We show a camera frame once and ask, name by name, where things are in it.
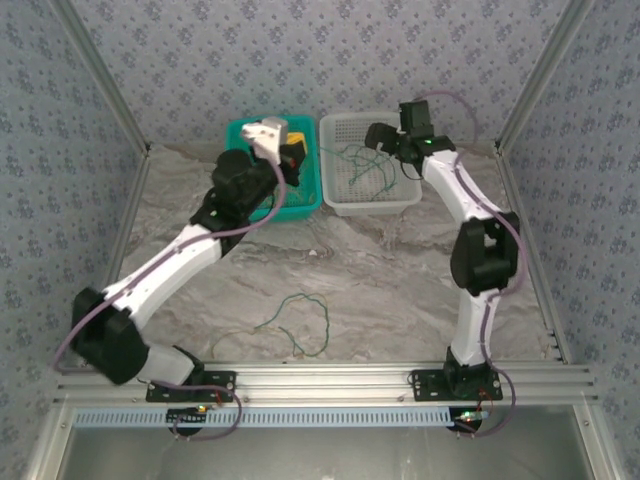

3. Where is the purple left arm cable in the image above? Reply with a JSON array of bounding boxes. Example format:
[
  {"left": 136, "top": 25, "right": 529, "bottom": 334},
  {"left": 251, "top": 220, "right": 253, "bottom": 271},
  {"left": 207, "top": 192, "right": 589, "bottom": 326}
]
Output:
[{"left": 52, "top": 162, "right": 245, "bottom": 444}]

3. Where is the grey slotted cable duct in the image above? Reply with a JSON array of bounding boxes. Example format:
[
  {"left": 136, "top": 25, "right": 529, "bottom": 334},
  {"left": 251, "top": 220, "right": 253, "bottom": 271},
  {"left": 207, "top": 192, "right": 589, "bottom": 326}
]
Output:
[{"left": 72, "top": 407, "right": 459, "bottom": 430}]

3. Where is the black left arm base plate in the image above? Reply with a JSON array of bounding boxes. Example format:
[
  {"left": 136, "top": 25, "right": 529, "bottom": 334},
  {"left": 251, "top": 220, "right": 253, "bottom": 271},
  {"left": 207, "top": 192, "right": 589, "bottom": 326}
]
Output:
[{"left": 146, "top": 370, "right": 237, "bottom": 404}]

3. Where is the green cable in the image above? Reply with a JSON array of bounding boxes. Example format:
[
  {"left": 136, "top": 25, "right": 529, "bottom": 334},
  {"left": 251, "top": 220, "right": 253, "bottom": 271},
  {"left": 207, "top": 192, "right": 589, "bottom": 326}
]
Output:
[
  {"left": 319, "top": 143, "right": 381, "bottom": 186},
  {"left": 349, "top": 149, "right": 401, "bottom": 196},
  {"left": 253, "top": 292, "right": 331, "bottom": 358}
]

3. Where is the aluminium frame post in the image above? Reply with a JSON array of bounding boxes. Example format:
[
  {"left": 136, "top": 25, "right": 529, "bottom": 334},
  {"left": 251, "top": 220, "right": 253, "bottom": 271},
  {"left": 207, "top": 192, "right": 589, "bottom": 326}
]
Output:
[
  {"left": 49, "top": 0, "right": 151, "bottom": 154},
  {"left": 494, "top": 0, "right": 599, "bottom": 151}
]

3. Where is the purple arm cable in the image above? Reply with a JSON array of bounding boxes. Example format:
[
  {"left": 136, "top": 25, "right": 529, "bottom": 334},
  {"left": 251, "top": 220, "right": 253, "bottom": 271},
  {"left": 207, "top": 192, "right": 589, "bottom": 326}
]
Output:
[
  {"left": 52, "top": 162, "right": 245, "bottom": 444},
  {"left": 412, "top": 89, "right": 526, "bottom": 440}
]

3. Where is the aluminium side rail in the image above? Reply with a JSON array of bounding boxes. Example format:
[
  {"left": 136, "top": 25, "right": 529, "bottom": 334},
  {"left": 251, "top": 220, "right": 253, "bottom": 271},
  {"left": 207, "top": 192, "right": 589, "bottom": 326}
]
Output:
[
  {"left": 494, "top": 142, "right": 574, "bottom": 365},
  {"left": 57, "top": 144, "right": 152, "bottom": 374}
]

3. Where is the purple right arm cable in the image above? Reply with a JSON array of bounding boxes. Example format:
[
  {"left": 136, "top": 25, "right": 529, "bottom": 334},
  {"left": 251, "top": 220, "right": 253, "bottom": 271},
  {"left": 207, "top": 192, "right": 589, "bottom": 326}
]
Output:
[{"left": 412, "top": 89, "right": 526, "bottom": 440}]

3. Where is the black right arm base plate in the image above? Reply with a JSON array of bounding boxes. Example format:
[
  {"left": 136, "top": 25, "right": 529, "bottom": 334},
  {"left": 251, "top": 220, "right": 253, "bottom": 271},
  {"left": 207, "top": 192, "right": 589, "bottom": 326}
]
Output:
[{"left": 409, "top": 368, "right": 503, "bottom": 404}]

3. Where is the white plastic mesh basket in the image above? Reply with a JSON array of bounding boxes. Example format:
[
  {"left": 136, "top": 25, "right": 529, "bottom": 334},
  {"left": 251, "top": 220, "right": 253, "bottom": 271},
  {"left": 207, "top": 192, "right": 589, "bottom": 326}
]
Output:
[{"left": 318, "top": 111, "right": 424, "bottom": 217}]

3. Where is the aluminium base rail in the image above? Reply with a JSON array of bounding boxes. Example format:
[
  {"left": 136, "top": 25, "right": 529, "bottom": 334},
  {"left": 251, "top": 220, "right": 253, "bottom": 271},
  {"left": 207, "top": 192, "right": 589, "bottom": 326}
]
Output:
[{"left": 54, "top": 362, "right": 599, "bottom": 407}]

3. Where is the teal plastic mesh basket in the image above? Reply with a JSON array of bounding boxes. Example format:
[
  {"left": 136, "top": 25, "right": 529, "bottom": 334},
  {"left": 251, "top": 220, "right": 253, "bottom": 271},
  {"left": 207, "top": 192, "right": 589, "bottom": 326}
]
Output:
[{"left": 223, "top": 114, "right": 324, "bottom": 225}]

